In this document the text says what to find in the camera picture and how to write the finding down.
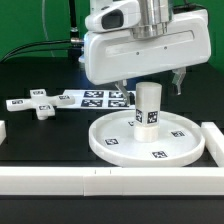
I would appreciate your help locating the white marker tag sheet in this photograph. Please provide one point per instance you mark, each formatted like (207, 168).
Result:
(97, 99)

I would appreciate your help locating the white rail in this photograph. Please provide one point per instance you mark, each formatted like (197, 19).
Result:
(214, 142)
(111, 181)
(2, 131)

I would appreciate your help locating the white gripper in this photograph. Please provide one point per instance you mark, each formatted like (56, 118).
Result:
(117, 56)

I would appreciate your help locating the white front rail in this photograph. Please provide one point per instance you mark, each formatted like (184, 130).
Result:
(111, 181)

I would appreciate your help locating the white cross-shaped table base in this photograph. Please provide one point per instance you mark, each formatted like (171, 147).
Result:
(40, 102)

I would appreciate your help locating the white left rail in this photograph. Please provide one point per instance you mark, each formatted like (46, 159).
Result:
(2, 131)

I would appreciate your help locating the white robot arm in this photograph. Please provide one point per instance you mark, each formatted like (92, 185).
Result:
(155, 17)

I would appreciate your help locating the white right rail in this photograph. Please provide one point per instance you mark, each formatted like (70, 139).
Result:
(214, 142)

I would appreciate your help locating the white round table top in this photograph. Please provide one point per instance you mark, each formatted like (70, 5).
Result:
(180, 141)

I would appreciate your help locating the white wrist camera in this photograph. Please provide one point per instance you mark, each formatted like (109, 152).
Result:
(115, 16)

